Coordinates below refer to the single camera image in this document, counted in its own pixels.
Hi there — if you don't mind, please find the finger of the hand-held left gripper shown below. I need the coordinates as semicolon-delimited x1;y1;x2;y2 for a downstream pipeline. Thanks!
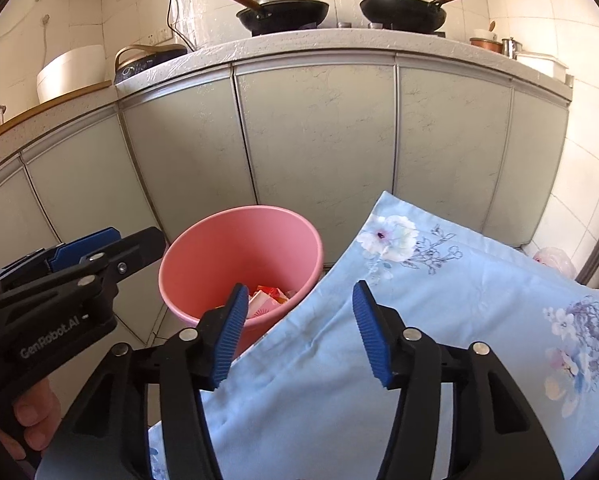
46;227;123;274
79;226;168;302

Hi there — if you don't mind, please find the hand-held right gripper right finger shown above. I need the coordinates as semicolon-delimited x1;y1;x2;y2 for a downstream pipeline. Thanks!
352;280;565;480

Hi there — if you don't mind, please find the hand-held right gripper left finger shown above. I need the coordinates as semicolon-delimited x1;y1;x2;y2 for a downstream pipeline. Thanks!
34;282;250;480

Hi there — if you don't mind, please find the colourful wrapper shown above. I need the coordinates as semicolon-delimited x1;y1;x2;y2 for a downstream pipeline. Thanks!
248;284;300;320

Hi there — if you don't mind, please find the pink plastic bucket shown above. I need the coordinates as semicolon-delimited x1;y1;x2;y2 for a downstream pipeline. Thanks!
158;205;325;361

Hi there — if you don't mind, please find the person's left hand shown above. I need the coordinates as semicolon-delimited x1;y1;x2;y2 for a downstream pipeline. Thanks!
13;379;63;455

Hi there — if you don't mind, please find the light blue floral cloth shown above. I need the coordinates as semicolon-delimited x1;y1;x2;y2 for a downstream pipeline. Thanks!
146;190;599;480

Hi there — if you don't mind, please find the wooden countertop board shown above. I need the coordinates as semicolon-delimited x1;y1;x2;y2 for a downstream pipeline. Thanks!
0;80;113;150

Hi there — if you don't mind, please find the white rice cooker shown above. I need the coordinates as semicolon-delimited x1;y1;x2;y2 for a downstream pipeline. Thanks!
36;44;107;106

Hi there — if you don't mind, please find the pink plastic bag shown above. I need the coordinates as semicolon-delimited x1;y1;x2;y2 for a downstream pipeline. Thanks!
533;246;577;281

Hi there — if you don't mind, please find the grey kitchen cabinet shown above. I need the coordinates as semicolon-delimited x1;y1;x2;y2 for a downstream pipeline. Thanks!
0;27;575;341

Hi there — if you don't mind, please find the black wok with lid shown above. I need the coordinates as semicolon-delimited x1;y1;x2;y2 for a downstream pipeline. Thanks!
218;0;330;37

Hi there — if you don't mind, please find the copper bowl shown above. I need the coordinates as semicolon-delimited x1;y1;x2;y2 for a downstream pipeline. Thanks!
469;30;503;54

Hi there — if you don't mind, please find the white plastic container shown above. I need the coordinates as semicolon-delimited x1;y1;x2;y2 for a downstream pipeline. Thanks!
517;51;568;81

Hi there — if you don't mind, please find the black power cable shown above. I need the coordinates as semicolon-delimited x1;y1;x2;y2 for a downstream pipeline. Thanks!
163;0;198;53

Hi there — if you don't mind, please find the metal door frame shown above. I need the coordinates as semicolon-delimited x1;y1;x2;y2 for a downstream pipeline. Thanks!
574;220;599;288

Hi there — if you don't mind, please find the black wok with wooden handle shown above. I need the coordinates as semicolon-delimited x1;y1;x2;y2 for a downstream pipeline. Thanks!
359;0;489;32

